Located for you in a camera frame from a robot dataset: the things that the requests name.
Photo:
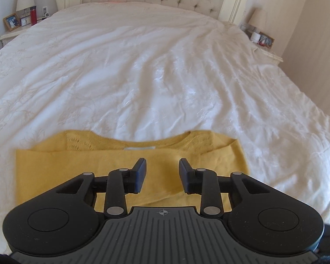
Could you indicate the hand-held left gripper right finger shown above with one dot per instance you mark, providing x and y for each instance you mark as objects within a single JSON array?
[{"x": 183, "y": 172}]

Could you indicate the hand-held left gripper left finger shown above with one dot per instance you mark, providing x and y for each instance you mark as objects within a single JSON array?
[{"x": 140, "y": 172}]

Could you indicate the yellow knit sweater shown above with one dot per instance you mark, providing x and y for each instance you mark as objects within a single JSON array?
[{"x": 163, "y": 167}]

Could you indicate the white embroidered bedspread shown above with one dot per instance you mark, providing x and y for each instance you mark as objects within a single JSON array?
[{"x": 154, "y": 74}]

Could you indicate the cream bedside table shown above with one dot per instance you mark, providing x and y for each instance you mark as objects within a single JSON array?
[
  {"x": 269, "y": 53},
  {"x": 8, "y": 36}
]

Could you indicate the white jar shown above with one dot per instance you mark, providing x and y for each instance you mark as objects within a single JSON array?
[{"x": 255, "y": 37}]

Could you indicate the beige shade table lamp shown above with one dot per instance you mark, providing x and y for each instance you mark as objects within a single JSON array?
[{"x": 258, "y": 19}]

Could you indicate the small white device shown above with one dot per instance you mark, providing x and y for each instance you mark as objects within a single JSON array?
[{"x": 45, "y": 11}]

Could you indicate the red bottle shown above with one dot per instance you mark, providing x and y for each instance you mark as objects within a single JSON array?
[{"x": 33, "y": 16}]

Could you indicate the small alarm clock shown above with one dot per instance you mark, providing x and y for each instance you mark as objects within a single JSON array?
[{"x": 25, "y": 21}]

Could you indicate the white shade table lamp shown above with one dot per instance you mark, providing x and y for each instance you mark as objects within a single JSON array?
[{"x": 25, "y": 0}]

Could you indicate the dark photo frame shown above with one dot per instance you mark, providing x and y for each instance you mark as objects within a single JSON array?
[{"x": 267, "y": 41}]

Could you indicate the wooden photo frame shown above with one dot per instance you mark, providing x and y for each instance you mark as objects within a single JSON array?
[{"x": 11, "y": 21}]

